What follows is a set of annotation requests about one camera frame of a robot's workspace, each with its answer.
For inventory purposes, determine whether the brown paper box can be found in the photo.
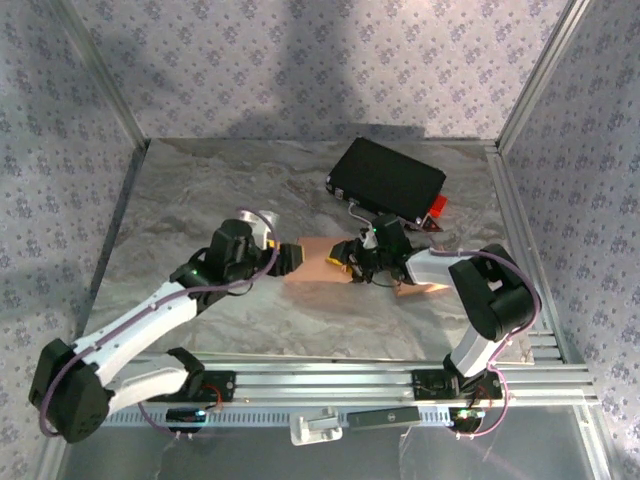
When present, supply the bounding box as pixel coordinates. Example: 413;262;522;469
392;244;451;300
282;235;361;287

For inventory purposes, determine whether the black carrying case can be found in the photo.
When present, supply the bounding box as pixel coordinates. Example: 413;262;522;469
325;136;448;226

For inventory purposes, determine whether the dark grey flat bar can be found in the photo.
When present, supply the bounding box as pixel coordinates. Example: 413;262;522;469
348;407;421;431

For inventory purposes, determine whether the small black circuit board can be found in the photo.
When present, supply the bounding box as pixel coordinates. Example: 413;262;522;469
447;407;486;435
165;407;209;434

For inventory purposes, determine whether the chrome case handle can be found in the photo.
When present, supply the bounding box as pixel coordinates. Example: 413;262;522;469
347;198;376;224

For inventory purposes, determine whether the dark grey side rail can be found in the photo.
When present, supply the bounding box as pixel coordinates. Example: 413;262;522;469
72;142;151;351

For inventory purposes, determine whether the aluminium mounting rail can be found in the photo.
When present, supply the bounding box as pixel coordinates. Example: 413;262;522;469
53;349;600;407

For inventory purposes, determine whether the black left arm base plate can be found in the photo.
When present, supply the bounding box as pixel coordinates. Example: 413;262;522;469
145;369;237;404

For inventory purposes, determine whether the aluminium side rail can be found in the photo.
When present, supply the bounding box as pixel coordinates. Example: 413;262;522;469
485;144;571;361

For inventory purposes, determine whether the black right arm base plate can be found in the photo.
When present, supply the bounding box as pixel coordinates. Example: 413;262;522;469
412;369;503;401

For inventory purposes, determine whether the grey slotted cable duct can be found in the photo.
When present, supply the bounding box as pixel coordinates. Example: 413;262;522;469
99;407;454;430

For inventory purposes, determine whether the white plastic bracket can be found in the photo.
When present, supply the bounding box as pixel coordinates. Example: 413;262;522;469
289;405;344;447

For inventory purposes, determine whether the aluminium frame post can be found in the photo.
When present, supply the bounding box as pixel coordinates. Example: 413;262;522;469
494;0;594;156

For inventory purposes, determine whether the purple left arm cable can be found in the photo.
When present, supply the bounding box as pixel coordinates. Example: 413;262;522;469
39;208;279;442

